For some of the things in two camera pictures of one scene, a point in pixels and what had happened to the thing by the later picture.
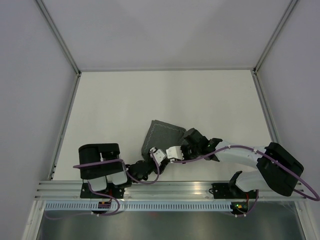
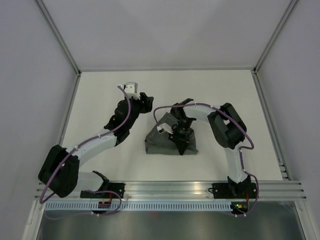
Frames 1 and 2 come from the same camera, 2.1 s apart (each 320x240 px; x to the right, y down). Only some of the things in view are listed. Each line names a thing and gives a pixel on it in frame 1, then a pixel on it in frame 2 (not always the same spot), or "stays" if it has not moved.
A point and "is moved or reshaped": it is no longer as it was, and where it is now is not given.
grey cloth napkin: [162, 135] is moved or reshaped
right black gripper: [183, 147] to [182, 143]
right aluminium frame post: [292, 3] stays
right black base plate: [225, 191] stays
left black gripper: [163, 165] to [147, 105]
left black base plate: [118, 191] stays
